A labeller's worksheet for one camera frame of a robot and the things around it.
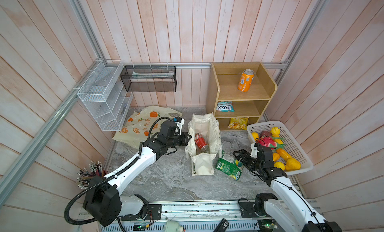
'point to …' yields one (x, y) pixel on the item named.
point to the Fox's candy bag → (226, 106)
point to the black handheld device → (222, 226)
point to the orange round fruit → (255, 135)
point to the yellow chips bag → (238, 123)
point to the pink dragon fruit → (270, 141)
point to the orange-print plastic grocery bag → (143, 126)
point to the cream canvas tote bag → (202, 162)
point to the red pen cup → (83, 176)
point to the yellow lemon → (275, 130)
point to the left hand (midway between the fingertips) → (191, 140)
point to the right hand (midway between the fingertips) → (237, 155)
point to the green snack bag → (226, 163)
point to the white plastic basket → (291, 147)
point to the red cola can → (201, 142)
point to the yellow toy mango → (292, 164)
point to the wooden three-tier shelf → (239, 93)
